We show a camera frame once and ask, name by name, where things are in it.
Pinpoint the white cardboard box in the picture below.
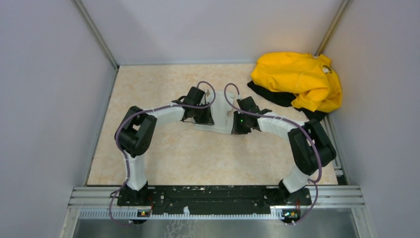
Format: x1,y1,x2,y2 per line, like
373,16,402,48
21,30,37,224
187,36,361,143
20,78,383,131
193,91,234,134

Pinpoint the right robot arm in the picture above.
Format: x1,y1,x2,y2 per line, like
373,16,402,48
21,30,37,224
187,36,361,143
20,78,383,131
231,97,337,204

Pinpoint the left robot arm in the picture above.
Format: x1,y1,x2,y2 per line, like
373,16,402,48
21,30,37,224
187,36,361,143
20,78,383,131
114,86,216,205

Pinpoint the black garment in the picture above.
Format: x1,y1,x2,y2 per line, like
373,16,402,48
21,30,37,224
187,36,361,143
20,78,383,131
247,80,327,121

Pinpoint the yellow garment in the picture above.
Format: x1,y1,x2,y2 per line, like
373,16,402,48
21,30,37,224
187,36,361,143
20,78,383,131
251,52,343,113

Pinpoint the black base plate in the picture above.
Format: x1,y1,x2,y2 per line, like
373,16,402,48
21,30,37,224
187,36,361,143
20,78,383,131
116,185,312,215

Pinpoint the aluminium frame rail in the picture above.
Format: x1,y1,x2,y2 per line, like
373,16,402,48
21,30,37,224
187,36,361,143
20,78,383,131
68,185,365,220

